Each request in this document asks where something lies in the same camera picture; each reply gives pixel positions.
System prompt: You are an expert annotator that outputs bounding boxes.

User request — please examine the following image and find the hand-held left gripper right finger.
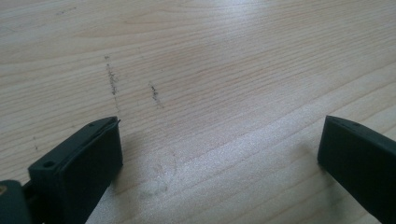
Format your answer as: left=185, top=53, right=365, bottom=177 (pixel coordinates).
left=317, top=115, right=396, bottom=224

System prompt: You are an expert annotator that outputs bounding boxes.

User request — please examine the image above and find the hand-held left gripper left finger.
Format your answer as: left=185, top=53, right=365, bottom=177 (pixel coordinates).
left=27, top=116, right=124, bottom=224

